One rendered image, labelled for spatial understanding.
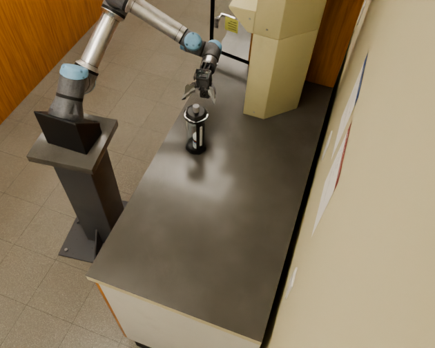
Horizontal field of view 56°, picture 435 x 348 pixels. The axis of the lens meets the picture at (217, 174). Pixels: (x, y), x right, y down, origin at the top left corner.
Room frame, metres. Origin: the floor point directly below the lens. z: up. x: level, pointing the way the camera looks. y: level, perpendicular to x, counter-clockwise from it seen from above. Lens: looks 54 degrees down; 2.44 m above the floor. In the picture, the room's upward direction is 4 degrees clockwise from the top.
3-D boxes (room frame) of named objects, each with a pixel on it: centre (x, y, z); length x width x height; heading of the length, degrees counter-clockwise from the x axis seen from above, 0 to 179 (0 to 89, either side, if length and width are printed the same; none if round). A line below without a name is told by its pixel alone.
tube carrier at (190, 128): (1.24, 0.11, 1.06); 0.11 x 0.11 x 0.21
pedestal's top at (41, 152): (1.25, 0.70, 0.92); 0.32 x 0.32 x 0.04; 81
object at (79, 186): (1.25, 0.70, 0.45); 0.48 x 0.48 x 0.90; 81
